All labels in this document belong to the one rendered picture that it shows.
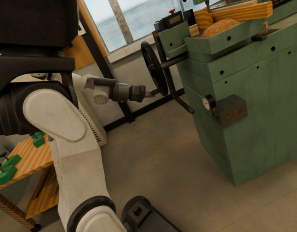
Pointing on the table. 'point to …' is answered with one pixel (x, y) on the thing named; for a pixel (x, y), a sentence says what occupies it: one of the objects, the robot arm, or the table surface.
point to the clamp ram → (189, 17)
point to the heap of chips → (219, 27)
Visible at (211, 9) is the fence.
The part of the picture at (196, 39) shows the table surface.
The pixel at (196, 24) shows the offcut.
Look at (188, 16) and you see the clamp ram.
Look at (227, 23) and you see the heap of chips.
